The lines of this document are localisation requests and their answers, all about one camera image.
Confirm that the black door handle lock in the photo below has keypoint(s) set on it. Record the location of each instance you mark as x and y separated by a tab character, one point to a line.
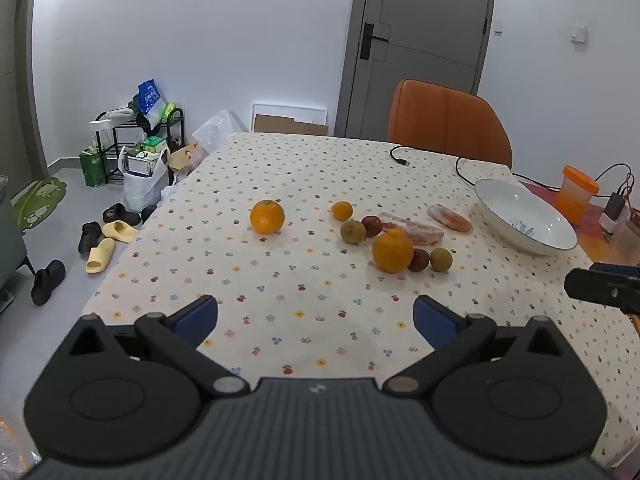
367	37

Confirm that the orange lidded plastic cup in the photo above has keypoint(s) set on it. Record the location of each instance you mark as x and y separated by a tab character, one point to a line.
576	191

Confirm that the yellow slipper back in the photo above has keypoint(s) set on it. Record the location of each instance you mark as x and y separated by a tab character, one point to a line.
120	231

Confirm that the ribbed clear glass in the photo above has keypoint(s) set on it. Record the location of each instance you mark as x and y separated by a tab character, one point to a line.
626	238

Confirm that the black shoe near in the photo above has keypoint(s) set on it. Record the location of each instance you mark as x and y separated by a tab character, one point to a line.
46	281

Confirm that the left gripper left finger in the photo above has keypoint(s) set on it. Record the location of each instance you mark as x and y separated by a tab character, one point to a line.
174	340

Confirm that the yellow slipper front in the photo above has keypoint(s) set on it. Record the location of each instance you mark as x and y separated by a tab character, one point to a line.
100	256

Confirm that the black metal shelf rack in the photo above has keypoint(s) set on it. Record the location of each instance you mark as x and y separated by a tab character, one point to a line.
112	135

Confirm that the yellow slipper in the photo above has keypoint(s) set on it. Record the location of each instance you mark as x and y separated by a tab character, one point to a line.
100	256
120	231

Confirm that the floral white tablecloth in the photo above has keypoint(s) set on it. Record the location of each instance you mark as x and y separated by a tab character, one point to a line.
303	303

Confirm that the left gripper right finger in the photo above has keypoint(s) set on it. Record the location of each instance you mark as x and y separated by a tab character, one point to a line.
456	342

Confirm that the brown kiwi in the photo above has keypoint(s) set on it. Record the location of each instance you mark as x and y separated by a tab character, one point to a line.
441	260
353	232

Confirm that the blue plastic bag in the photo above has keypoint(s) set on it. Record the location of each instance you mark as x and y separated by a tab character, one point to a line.
150	102

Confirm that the white plastic shopping bag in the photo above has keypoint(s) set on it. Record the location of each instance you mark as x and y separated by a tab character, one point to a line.
142	191

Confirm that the dark red plum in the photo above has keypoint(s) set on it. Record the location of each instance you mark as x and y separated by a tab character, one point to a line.
373	225
420	260

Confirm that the green frog floor mat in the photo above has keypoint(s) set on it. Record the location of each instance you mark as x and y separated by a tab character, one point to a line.
38	202

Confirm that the black slipper back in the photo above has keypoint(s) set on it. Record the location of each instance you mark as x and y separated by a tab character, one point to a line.
118	212

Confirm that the grey door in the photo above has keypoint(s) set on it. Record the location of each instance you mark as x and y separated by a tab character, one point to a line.
439	41

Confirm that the clear plastic bag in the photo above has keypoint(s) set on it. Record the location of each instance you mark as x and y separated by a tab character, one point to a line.
212	133

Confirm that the small mandarin orange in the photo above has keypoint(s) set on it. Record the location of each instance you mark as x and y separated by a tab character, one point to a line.
342	211

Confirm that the green carton box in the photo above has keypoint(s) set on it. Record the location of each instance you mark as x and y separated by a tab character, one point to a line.
91	163

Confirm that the black power adapter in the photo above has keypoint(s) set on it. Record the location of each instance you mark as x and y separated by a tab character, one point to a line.
615	206

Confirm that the orange leather chair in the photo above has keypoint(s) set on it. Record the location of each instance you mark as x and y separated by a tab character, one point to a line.
448	121

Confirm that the white framed cardboard panel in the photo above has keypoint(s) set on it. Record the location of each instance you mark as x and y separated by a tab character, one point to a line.
276	118

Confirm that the white ceramic bowl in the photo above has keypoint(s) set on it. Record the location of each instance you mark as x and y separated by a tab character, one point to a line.
524	219

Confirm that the small white wall switch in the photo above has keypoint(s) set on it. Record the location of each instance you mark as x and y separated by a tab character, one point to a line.
498	27

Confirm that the large orange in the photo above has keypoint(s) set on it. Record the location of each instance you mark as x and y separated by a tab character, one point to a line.
392	251
267	217

